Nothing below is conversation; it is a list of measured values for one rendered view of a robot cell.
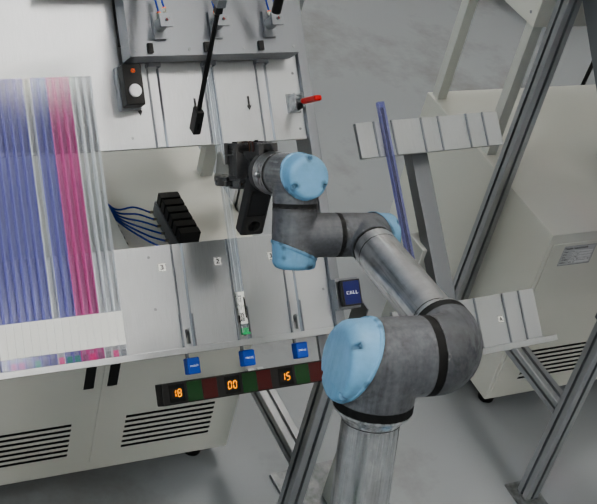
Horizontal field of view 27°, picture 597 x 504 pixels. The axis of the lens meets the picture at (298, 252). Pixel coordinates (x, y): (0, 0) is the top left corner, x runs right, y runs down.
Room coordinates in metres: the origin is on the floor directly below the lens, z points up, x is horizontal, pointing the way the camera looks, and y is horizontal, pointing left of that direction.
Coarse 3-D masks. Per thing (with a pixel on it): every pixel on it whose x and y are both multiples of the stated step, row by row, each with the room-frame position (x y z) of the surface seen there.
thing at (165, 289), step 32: (128, 256) 1.77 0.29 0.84; (160, 256) 1.79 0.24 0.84; (192, 256) 1.83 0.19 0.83; (224, 256) 1.86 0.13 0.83; (256, 256) 1.89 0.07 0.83; (128, 288) 1.73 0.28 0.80; (160, 288) 1.76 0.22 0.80; (192, 288) 1.79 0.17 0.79; (224, 288) 1.82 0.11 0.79; (256, 288) 1.85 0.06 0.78; (288, 288) 1.88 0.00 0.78; (320, 288) 1.91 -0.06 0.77; (128, 320) 1.69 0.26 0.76; (160, 320) 1.72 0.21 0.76; (192, 320) 1.74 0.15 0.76; (224, 320) 1.78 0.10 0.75; (256, 320) 1.81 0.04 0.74; (288, 320) 1.84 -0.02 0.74; (320, 320) 1.87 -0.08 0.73; (128, 352) 1.65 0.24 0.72
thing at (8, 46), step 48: (0, 0) 1.96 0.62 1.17; (48, 0) 2.00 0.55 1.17; (96, 0) 2.05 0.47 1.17; (0, 48) 1.90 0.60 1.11; (48, 48) 1.94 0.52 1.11; (96, 48) 1.99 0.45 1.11; (96, 96) 1.93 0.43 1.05; (192, 96) 2.03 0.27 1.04; (240, 96) 2.08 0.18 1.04; (144, 144) 1.92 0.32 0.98; (192, 144) 1.97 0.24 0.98
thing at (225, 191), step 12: (216, 96) 2.04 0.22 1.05; (216, 108) 2.03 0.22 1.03; (216, 120) 2.01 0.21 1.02; (216, 132) 2.00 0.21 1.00; (216, 144) 1.98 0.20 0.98; (216, 156) 1.97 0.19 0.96; (228, 192) 1.93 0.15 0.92; (228, 204) 1.92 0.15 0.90; (228, 216) 1.90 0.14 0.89; (228, 228) 1.89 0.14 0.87; (228, 240) 1.88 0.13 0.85; (240, 276) 1.84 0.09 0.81; (240, 288) 1.82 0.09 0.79; (240, 324) 1.78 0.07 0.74
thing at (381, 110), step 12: (384, 108) 2.15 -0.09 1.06; (384, 120) 2.13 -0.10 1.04; (384, 132) 2.11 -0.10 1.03; (384, 144) 2.10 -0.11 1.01; (396, 168) 2.08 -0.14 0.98; (396, 180) 2.06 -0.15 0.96; (396, 192) 2.04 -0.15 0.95; (396, 204) 2.03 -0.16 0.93; (408, 228) 2.01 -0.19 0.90; (408, 240) 1.99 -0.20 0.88
